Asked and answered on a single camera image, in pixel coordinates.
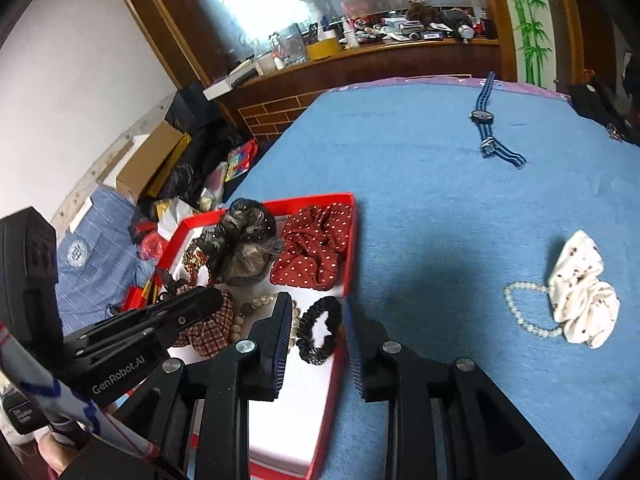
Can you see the black clothing pile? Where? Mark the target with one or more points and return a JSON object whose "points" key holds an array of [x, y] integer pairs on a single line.
{"points": [[590, 101]]}

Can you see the yellow box on counter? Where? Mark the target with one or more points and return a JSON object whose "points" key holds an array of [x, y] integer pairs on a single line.
{"points": [[322, 49]]}

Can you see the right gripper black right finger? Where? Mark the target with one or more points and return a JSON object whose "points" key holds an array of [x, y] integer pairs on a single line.
{"points": [[445, 420]]}

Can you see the white flat box on counter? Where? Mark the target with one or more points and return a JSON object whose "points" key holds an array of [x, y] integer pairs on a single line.
{"points": [[240, 75]]}

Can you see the cardboard box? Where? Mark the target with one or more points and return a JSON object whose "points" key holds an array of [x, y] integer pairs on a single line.
{"points": [[144, 164]]}

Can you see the wooden dresser counter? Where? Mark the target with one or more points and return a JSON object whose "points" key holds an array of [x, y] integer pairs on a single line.
{"points": [[264, 107]]}

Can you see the bamboo wall painting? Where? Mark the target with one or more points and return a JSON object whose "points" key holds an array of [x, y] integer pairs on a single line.
{"points": [[534, 42]]}

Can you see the red plaid scrunchie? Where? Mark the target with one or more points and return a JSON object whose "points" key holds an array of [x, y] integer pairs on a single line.
{"points": [[212, 335]]}

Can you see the black hair claw clip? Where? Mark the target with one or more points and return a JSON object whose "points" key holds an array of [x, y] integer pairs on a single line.
{"points": [[171, 288]]}

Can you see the blue light bedspread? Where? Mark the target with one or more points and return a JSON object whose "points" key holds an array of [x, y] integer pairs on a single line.
{"points": [[443, 229]]}

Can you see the red polka dot scrunchie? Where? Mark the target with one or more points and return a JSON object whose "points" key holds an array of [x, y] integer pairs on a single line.
{"points": [[315, 244]]}

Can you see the blue striped wristwatch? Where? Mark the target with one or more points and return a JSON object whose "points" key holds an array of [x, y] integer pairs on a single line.
{"points": [[490, 146]]}

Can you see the red white gift box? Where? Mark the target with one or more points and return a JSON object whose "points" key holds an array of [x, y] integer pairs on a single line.
{"points": [[255, 411]]}

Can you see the grey organza scrunchie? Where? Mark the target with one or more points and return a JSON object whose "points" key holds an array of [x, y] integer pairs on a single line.
{"points": [[240, 247]]}

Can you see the blue plaid shirt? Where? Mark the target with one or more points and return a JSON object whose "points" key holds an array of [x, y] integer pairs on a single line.
{"points": [[98, 262]]}

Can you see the white dotted scrunchie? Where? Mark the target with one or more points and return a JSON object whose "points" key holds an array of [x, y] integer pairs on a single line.
{"points": [[586, 307]]}

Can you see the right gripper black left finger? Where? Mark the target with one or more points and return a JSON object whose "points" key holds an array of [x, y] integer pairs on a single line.
{"points": [[164, 406]]}

